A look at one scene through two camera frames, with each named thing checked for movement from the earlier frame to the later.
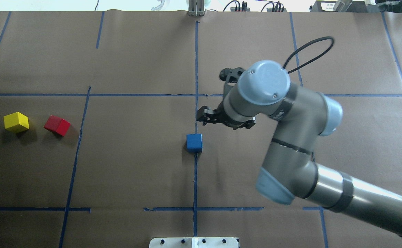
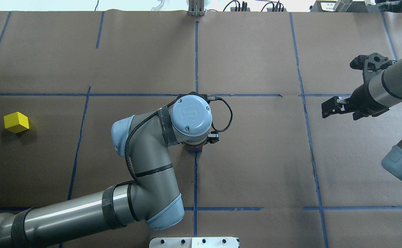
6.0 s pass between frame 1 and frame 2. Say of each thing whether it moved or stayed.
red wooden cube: moved
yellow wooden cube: stayed
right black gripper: moved
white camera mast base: stayed
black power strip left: stayed
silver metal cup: stayed
